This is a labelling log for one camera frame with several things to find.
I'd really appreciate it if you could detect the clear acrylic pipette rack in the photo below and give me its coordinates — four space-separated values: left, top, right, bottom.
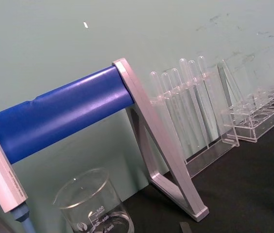
148 59 241 178

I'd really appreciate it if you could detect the black table cloth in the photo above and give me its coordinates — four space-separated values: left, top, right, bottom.
120 100 274 233

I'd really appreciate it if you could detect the clear glass beaker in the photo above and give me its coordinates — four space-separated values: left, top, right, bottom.
51 167 135 233

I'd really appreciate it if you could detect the silver stand with blue bar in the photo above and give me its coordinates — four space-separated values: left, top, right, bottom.
0 57 210 222

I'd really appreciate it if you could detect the clear acrylic tube rack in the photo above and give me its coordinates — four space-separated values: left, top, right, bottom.
221 84 274 143

